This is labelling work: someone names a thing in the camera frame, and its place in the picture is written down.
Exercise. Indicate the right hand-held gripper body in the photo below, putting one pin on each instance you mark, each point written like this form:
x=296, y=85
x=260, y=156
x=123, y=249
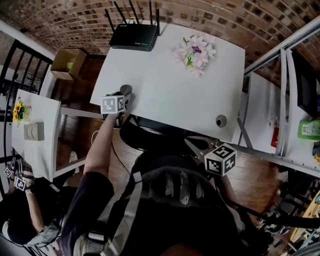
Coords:
x=213, y=165

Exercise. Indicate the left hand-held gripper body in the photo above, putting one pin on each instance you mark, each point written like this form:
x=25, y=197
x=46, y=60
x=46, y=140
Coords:
x=110, y=105

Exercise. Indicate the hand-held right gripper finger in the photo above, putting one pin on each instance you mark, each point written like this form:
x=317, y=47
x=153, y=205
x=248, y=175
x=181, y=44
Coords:
x=210, y=142
x=193, y=150

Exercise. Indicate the grey computer mouse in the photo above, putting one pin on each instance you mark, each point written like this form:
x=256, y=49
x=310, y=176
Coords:
x=125, y=88

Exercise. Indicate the person's right forearm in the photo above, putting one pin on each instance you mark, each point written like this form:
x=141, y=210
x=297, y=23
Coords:
x=228, y=187

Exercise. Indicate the person's left forearm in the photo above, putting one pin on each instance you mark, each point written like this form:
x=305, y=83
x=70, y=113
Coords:
x=98, y=147

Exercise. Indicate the light green crumpled item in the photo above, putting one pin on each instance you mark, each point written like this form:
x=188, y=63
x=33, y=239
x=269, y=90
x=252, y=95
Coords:
x=70, y=65

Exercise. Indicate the open cardboard box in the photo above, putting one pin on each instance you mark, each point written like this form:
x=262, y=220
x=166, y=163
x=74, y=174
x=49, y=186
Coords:
x=61, y=65

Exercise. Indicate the black router with antennas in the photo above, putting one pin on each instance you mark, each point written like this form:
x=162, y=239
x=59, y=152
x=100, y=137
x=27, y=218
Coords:
x=135, y=37

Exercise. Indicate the red package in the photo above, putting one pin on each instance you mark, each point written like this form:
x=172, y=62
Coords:
x=275, y=137

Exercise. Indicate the person's torso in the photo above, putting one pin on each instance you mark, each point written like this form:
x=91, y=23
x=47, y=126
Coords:
x=175, y=225

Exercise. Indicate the pale pink flowers in pot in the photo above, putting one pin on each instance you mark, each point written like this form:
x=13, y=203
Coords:
x=195, y=55

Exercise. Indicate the grey rectangular box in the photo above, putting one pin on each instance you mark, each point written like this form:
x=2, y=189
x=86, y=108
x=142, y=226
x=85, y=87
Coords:
x=33, y=131

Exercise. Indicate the white metal shelf rack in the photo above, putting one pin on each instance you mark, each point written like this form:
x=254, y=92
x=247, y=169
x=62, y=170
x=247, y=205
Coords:
x=282, y=100

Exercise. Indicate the small white side table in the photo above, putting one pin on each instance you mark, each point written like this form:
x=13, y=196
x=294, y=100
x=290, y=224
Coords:
x=35, y=155

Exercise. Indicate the black metal railing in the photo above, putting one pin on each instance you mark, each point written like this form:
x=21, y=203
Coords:
x=35, y=50

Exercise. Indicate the green detergent bottle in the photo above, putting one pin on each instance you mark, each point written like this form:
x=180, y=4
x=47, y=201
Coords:
x=300, y=130

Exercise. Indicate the sunflowers in white pot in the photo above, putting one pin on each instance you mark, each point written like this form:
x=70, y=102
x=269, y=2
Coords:
x=19, y=112

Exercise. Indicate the black monitor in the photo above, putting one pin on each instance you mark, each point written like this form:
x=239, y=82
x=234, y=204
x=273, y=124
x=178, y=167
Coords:
x=306, y=95

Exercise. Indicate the light wooden round table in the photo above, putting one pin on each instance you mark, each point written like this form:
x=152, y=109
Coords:
x=312, y=207

